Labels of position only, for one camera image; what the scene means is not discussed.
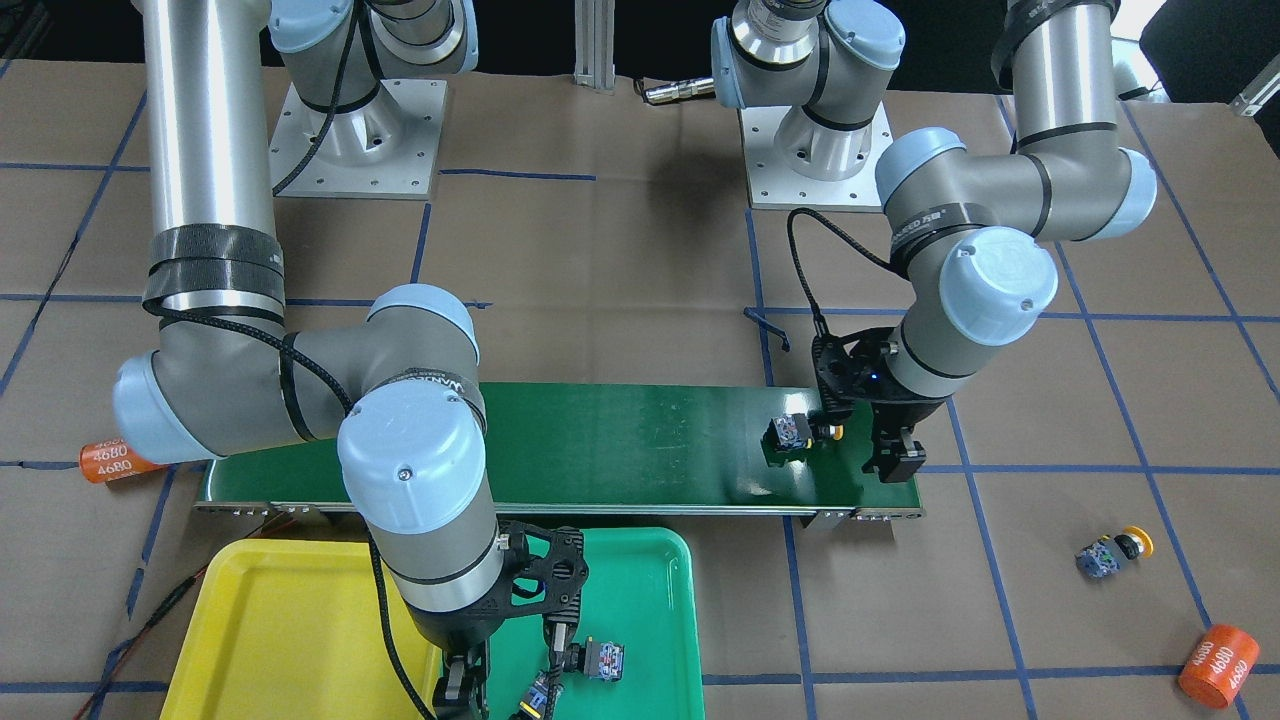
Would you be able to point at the yellow push button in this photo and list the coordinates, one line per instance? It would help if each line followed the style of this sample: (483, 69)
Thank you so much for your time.
(1110, 554)
(797, 432)

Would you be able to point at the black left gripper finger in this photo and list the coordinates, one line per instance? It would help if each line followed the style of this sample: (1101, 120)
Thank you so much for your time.
(896, 455)

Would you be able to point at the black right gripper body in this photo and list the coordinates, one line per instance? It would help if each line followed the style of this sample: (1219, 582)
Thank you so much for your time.
(453, 627)

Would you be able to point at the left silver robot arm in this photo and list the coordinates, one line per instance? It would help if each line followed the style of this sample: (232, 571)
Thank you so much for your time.
(968, 230)

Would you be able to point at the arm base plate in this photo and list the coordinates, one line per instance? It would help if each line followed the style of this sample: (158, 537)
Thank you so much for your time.
(794, 163)
(386, 150)

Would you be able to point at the green conveyor belt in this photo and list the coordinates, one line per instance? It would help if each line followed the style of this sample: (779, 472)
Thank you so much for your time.
(572, 449)

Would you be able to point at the green plastic tray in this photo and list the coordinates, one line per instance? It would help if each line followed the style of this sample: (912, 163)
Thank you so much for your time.
(638, 594)

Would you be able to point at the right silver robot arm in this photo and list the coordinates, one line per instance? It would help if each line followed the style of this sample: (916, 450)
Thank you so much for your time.
(227, 378)

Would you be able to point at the yellow plastic tray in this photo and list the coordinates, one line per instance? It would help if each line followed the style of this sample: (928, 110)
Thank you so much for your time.
(286, 629)

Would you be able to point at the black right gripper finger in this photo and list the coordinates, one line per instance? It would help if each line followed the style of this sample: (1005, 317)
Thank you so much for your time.
(463, 684)

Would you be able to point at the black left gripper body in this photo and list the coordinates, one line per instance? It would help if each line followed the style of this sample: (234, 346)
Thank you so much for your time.
(897, 414)

